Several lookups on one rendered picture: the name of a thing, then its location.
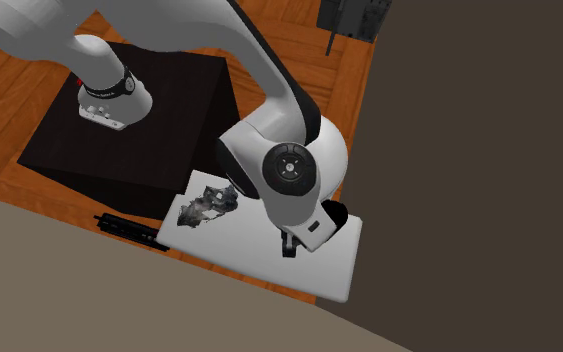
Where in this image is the dark grey furniture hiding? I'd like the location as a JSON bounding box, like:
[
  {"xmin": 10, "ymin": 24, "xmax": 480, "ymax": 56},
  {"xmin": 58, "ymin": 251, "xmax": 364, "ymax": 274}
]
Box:
[{"xmin": 316, "ymin": 0, "xmax": 393, "ymax": 58}]

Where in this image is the white table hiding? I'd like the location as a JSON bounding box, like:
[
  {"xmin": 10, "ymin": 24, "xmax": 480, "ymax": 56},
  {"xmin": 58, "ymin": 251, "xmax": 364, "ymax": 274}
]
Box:
[{"xmin": 155, "ymin": 168, "xmax": 364, "ymax": 304}]

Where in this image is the black robot stand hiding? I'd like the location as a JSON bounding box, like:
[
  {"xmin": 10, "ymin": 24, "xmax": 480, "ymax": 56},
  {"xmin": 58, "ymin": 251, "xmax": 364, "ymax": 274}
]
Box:
[{"xmin": 16, "ymin": 41, "xmax": 244, "ymax": 222}]

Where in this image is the grey crumpled figure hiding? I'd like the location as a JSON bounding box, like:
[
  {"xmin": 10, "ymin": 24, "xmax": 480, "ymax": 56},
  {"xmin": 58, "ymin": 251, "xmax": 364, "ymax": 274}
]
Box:
[{"xmin": 175, "ymin": 184, "xmax": 240, "ymax": 229}]

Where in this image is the black ridged bar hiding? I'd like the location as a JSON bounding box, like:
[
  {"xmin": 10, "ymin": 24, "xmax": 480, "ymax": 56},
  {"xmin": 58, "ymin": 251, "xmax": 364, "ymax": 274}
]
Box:
[{"xmin": 93, "ymin": 212, "xmax": 172, "ymax": 253}]

